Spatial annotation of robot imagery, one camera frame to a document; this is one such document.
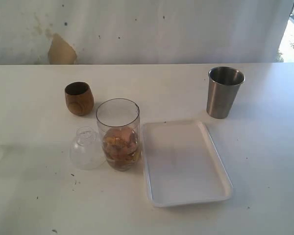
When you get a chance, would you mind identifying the brown wooden blocks pile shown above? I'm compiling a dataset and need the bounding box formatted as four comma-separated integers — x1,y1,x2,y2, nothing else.
102,127,140,171

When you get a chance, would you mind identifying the clear plastic dome lid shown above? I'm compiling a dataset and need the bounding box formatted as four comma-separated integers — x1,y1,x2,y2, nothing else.
69,126,105,170

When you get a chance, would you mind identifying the round brown wooden cup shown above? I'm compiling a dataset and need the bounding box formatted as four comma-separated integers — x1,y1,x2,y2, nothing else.
64,81,94,116

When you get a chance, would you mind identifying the stainless steel tumbler cup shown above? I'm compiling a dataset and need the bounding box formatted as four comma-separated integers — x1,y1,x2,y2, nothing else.
206,66,245,119

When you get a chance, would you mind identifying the clear plastic jar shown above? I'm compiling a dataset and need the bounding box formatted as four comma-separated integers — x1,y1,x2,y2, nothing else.
95,98,141,172

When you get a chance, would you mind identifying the white rectangular plastic tray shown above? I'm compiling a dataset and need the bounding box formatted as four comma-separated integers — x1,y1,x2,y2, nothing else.
142,119,233,208

